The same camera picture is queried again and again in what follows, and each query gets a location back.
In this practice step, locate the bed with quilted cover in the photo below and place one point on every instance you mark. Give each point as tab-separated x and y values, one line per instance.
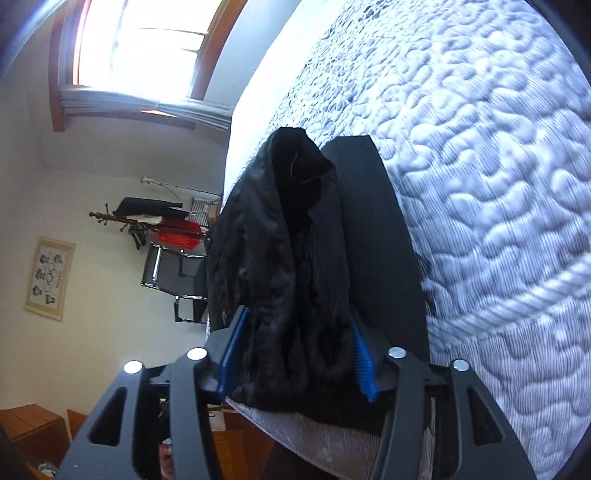
485	161

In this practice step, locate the wooden cabinet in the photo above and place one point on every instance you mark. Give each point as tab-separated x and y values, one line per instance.
27	429

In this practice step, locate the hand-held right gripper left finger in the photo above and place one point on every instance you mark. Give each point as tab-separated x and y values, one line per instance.
235	341

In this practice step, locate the wide wooden frame window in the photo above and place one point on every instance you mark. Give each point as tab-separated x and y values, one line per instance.
138	41

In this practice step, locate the wall poster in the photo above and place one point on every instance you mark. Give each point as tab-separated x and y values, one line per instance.
48	277

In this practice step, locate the black clothes hanger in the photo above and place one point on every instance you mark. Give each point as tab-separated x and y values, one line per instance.
137	237

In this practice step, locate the red bag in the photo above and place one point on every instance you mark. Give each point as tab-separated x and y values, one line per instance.
180	235

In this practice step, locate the black hanging garment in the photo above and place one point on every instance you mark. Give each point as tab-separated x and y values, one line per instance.
147	205

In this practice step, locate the grey curtain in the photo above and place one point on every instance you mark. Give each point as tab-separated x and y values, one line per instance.
138	104

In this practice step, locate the white pole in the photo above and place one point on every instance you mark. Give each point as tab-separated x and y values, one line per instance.
152	181

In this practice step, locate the wooden coat rack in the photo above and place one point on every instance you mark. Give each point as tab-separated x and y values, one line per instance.
106	215

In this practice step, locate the black folding chair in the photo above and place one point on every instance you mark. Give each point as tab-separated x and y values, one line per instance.
166	272

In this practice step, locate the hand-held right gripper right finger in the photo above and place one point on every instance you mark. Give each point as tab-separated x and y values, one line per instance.
364	369

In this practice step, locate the black pants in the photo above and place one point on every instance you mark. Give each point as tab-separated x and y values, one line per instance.
277	258

